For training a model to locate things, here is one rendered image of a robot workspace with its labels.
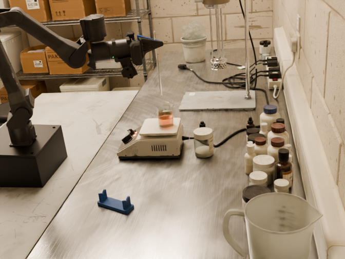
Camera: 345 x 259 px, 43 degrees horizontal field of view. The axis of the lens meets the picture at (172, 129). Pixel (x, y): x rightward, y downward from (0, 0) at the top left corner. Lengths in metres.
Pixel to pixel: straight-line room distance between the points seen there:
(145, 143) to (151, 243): 0.41
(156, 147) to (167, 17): 2.56
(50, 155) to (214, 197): 0.52
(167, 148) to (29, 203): 0.43
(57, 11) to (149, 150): 2.48
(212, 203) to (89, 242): 0.32
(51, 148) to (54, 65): 2.42
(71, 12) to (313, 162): 2.82
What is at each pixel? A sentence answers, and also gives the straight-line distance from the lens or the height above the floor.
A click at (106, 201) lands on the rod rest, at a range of 1.17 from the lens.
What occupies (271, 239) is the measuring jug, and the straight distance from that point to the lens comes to 0.80.
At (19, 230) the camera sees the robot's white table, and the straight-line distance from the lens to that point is 1.16.
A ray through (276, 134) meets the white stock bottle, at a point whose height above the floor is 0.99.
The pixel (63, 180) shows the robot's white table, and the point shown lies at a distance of 1.33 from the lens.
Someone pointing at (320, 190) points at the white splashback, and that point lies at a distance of 0.99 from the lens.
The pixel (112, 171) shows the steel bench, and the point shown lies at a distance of 1.32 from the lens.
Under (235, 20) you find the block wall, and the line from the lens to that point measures 3.74.
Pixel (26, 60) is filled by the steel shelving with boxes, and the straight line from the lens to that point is 3.91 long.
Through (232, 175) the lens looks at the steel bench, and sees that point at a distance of 1.24.
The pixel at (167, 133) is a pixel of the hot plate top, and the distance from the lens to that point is 1.31.
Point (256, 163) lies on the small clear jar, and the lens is 1.17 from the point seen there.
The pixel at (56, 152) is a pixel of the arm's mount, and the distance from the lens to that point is 1.39.
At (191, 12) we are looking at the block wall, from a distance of 3.76.
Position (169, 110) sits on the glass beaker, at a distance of 1.32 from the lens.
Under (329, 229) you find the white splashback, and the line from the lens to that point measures 0.88.
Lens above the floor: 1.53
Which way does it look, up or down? 24 degrees down
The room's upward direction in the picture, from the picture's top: 5 degrees counter-clockwise
